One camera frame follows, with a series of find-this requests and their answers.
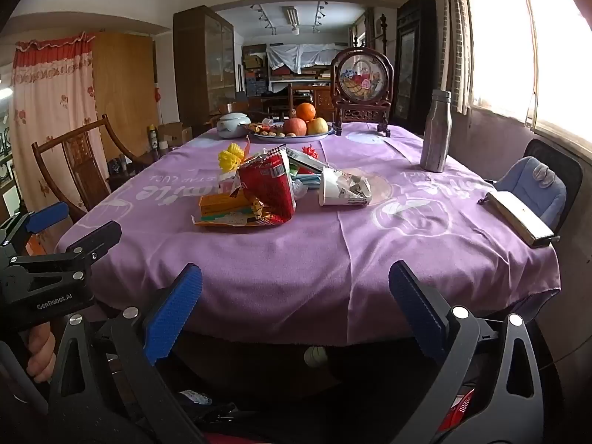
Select pink floral curtain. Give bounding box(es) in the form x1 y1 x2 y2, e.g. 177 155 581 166
8 32 100 223

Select cardboard box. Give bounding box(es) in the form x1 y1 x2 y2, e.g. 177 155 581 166
157 122 192 149

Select checkered window curtain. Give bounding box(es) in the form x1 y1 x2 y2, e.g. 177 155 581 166
439 0 472 116

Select dark glass door cabinet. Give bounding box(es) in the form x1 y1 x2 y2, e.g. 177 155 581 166
173 6 236 137

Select window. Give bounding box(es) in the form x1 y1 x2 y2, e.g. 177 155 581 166
462 0 592 162

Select curved wooden armchair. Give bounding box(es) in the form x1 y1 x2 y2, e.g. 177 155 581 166
31 114 158 223

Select clear round plastic sheet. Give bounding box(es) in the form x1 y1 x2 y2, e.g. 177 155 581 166
340 166 394 204

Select light wooden wardrobe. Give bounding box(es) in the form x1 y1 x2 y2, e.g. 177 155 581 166
92 32 160 158

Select blue seat cushion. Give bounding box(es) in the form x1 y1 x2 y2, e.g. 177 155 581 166
495 156 567 227

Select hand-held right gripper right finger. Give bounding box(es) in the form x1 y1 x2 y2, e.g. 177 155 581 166
388 260 544 444

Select orange carton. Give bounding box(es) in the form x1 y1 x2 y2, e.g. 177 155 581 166
192 192 278 228

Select dark carved cabinet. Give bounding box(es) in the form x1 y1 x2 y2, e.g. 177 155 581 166
394 0 438 128

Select pale blue ceramic pot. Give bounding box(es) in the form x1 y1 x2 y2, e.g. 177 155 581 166
216 112 251 138

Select printed paper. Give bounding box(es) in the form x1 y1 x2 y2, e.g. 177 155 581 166
340 171 371 202

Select red snack bag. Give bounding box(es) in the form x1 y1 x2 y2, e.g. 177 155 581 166
238 145 297 223

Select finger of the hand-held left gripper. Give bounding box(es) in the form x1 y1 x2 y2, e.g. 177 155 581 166
9 221 122 271
0 202 69 253

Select purple printed tablecloth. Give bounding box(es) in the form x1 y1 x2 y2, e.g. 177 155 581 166
55 121 562 347

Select blue fruit plate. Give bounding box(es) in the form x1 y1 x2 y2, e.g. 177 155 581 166
247 122 334 143

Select black chair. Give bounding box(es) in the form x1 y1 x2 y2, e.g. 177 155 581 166
522 139 584 246

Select cluttered storage shelf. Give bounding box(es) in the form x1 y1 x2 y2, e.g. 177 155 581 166
241 44 352 102

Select round embroidered table screen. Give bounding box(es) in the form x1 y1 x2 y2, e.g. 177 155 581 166
332 47 395 138

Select stainless steel bottle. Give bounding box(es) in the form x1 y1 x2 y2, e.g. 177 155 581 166
419 89 453 173

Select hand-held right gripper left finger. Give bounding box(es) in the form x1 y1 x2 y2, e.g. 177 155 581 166
48 263 209 444

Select person's left hand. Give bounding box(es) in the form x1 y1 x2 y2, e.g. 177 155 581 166
25 323 57 384

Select yellow flower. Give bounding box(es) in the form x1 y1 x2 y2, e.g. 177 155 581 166
218 142 246 174

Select dark wooden chair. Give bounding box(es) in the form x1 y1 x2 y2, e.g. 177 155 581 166
261 83 334 123

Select white cover cloth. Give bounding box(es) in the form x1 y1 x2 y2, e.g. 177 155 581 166
266 43 350 74

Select white paper cup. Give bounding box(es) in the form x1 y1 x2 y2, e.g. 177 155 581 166
318 167 371 207

